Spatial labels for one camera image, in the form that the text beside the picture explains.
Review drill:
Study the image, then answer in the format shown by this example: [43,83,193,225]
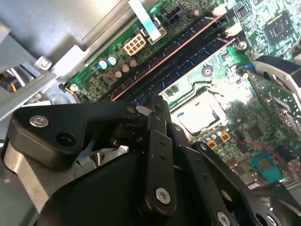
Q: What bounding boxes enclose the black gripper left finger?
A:
[9,93,178,218]

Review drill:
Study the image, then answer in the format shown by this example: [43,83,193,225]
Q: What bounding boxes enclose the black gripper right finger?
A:
[169,122,301,226]

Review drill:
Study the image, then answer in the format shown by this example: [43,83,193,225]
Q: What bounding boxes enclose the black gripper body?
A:
[37,150,212,226]

